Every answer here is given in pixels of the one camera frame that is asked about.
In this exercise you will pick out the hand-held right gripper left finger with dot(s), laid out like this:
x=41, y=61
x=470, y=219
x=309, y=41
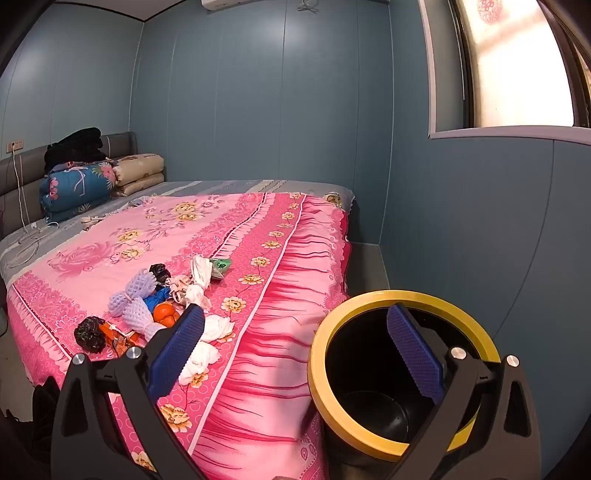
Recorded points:
x=178, y=353

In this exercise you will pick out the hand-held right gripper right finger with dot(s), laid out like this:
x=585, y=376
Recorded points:
x=415, y=355

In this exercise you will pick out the orange peel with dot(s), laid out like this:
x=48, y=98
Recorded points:
x=165, y=314

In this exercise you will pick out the blue plastic scrap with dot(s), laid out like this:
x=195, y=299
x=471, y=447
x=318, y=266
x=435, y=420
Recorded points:
x=152, y=301

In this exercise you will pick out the orange snack wrapper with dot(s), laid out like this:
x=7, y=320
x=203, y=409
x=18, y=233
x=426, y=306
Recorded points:
x=115, y=339

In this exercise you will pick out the pale pink cloth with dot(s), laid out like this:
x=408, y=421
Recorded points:
x=178, y=282

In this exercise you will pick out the purple foam fruit net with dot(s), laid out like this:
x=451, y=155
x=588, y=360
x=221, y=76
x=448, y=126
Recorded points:
x=131, y=288

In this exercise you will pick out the large black plastic bag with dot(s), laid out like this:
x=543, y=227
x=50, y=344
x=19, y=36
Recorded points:
x=90, y=334

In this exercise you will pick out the black bin with yellow rim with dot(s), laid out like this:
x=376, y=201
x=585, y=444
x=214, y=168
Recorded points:
x=323, y=337

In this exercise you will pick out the green packet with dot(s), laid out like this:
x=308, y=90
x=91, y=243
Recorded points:
x=221, y=265

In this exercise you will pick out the crumpled white tissue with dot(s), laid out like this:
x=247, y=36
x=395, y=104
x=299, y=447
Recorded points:
x=203, y=357
x=217, y=327

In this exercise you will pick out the small black plastic bag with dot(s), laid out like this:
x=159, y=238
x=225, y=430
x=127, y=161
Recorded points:
x=159, y=272

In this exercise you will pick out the twisted white tissue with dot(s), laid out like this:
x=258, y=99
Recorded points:
x=199, y=272

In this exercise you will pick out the pink floral bedsheet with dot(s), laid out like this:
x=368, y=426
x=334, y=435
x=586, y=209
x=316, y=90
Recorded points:
x=286, y=323

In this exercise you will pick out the beige floral folded quilt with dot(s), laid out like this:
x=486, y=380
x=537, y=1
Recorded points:
x=138, y=168

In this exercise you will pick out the grey padded headboard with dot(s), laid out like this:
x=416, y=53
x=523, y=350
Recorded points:
x=32, y=203

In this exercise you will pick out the black clothes pile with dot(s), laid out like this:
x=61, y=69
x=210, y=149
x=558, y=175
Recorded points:
x=78, y=143

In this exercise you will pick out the window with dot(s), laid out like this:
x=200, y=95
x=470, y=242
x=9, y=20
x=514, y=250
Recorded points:
x=508, y=69

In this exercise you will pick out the white air conditioner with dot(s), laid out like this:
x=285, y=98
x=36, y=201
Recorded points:
x=221, y=3

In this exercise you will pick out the red paper window decal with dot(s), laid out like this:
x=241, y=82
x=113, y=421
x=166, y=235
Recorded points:
x=490, y=9

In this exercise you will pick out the wall socket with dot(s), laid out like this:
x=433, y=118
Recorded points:
x=14, y=146

